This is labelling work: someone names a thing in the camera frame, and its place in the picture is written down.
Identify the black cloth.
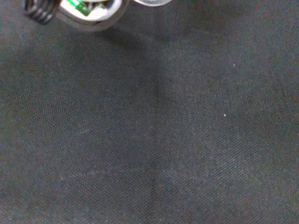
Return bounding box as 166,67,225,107
0,0,299,224

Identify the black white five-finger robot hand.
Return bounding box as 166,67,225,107
24,0,128,32

